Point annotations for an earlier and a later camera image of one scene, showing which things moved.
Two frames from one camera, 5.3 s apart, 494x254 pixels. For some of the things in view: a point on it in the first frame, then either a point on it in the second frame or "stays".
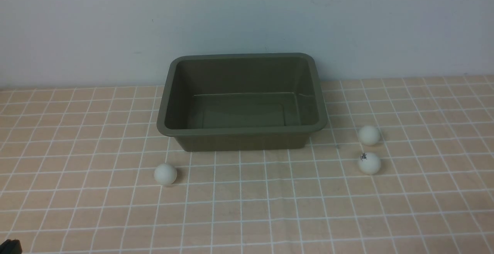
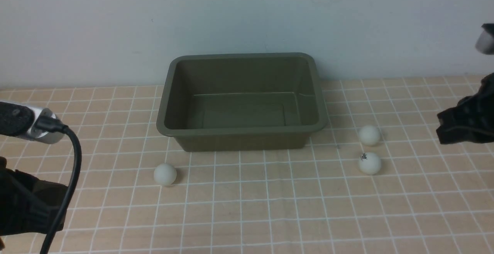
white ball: [369, 135] stays
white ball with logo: [369, 163] stays
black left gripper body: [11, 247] to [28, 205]
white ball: [165, 174] stays
